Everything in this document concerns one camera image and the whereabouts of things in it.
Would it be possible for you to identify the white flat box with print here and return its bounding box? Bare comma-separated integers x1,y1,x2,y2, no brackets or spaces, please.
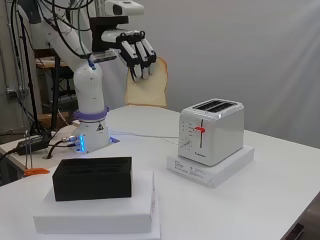
166,144,256,189

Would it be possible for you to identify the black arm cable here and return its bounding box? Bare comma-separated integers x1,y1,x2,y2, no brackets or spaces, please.
36,0,101,61

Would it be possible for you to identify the white backdrop sheet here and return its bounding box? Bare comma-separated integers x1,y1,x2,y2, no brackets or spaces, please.
99,0,320,150

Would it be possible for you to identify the plain white flat box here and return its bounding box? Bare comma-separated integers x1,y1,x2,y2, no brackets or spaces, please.
32,169,157,235
39,194,162,240

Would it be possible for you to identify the grey wall outlet box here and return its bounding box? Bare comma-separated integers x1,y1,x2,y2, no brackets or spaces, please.
5,86,28,98

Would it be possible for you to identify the black power adapter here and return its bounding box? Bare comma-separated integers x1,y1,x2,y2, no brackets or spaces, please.
15,133,52,156

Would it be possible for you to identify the orange clamp handle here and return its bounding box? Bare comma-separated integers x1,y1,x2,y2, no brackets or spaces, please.
23,167,51,177

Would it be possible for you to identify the black stand pole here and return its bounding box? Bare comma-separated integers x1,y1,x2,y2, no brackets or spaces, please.
13,6,44,134

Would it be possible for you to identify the white power cord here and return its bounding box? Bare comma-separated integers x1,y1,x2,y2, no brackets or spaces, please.
109,129,181,146

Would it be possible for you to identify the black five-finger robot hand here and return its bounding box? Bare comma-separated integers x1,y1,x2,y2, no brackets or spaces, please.
89,16,158,83

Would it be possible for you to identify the bread slice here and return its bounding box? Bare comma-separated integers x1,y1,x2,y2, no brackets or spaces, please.
124,56,169,109

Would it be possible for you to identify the steel toaster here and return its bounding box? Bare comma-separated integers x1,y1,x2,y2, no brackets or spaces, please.
177,98,245,167

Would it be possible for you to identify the black foam block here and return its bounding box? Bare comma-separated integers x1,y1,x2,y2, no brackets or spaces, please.
52,156,134,202

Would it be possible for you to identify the wooden shelf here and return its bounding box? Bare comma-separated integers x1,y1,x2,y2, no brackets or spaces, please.
33,48,73,128

